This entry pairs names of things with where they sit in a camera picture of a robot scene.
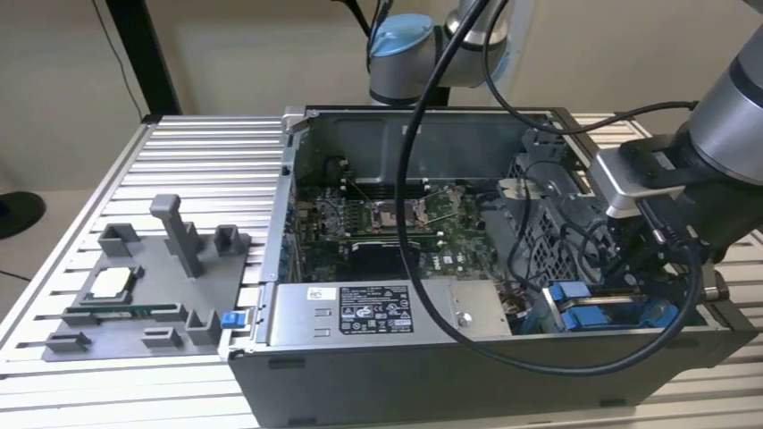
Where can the hard disk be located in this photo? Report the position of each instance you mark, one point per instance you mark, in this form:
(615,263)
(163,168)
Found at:
(571,293)

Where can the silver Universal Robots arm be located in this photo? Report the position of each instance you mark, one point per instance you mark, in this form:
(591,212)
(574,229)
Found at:
(739,116)

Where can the perforated metal disk bay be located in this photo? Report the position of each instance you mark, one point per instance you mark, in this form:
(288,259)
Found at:
(536,250)

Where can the blue bay side clip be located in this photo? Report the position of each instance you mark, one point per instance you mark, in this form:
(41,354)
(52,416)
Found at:
(658,313)

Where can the green motherboard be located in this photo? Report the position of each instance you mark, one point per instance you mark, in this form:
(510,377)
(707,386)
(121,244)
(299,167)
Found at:
(464,250)

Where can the CPU socket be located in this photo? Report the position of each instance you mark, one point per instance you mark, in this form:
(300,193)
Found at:
(390,216)

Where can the thin metal locking lever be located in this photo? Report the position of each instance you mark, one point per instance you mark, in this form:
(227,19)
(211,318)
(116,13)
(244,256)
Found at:
(363,193)

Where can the black power supply label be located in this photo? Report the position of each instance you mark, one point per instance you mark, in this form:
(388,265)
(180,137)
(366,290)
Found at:
(375,310)

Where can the dark grey PC case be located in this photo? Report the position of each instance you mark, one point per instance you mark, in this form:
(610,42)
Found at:
(418,393)

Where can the silver power supply unit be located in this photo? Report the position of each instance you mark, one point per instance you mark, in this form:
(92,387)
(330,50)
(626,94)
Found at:
(358,313)

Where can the white power supply sticker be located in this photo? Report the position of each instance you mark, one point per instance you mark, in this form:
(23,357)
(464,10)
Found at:
(322,293)

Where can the small blue case latch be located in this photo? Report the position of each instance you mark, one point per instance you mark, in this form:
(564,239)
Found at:
(232,320)

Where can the grey plastic parts rack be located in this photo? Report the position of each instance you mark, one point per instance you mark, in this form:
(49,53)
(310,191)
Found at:
(160,277)

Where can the green RAM stick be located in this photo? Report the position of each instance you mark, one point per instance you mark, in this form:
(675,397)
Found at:
(133,310)

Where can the silver CPU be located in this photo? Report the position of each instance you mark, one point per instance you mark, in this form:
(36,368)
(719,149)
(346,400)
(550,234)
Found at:
(109,283)

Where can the black round monitor foot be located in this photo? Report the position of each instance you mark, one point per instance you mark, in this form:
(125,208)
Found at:
(17,214)

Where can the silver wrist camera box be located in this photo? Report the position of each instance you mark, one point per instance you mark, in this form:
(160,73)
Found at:
(620,179)

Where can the black upright frame post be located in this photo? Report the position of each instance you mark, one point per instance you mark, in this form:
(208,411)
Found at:
(143,58)

